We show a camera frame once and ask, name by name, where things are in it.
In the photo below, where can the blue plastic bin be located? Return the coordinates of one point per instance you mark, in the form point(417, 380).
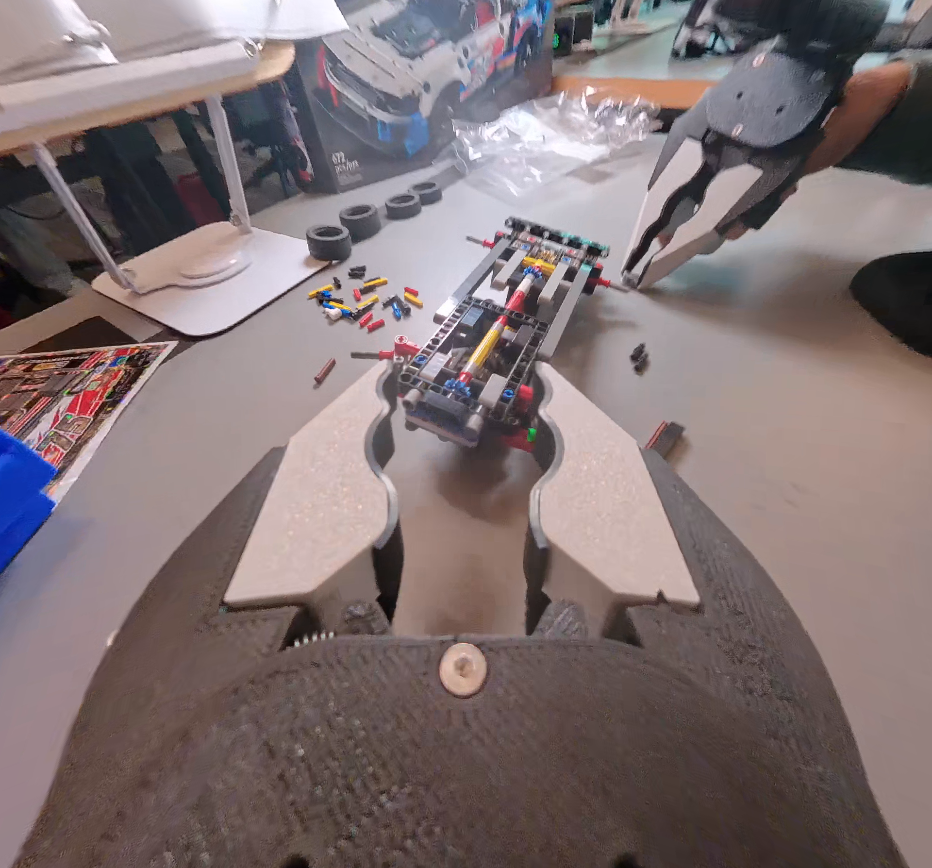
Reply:
point(22, 489)

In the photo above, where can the person's right forearm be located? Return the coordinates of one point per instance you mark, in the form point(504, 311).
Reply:
point(921, 132)

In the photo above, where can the black lego beam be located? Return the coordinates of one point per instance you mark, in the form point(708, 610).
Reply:
point(666, 438)

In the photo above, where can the clear plastic bags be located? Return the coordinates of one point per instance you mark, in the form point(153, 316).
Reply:
point(539, 140)

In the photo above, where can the Lego instruction booklet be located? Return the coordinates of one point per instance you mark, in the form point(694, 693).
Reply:
point(73, 402)

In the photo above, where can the person's right hand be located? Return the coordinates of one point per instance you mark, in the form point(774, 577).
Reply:
point(870, 111)

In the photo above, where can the pile of small lego pins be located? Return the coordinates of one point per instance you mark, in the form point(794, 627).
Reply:
point(364, 296)

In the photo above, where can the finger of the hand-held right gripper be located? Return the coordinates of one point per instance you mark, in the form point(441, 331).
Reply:
point(673, 161)
point(688, 253)

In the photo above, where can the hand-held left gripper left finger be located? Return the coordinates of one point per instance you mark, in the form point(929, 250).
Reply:
point(313, 518)

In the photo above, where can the black textured cushion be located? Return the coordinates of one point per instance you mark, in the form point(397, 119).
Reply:
point(899, 300)

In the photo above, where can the lego set box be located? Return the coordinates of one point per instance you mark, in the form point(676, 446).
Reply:
point(437, 45)

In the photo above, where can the brown lego axle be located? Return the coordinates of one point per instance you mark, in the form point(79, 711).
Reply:
point(325, 372)

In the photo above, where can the black rubber tyre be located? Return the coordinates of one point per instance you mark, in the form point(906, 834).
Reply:
point(427, 193)
point(403, 206)
point(327, 242)
point(360, 222)

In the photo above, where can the lego car chassis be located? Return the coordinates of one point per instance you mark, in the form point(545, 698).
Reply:
point(502, 329)

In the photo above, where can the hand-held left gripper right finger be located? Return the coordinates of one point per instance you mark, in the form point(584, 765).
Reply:
point(611, 518)

